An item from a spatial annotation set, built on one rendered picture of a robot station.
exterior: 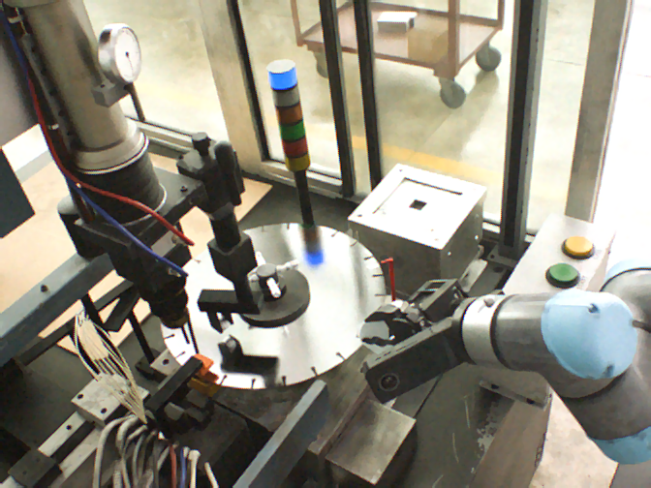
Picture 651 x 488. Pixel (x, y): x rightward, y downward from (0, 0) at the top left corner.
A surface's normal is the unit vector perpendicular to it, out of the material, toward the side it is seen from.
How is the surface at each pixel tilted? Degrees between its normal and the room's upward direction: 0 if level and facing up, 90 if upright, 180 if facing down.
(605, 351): 56
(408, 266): 90
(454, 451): 0
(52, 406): 0
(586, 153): 90
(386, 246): 90
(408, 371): 63
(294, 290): 5
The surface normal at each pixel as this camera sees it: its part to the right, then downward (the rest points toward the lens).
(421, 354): 0.11, 0.25
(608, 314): 0.54, -0.07
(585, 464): -0.11, -0.74
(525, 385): -0.55, 0.61
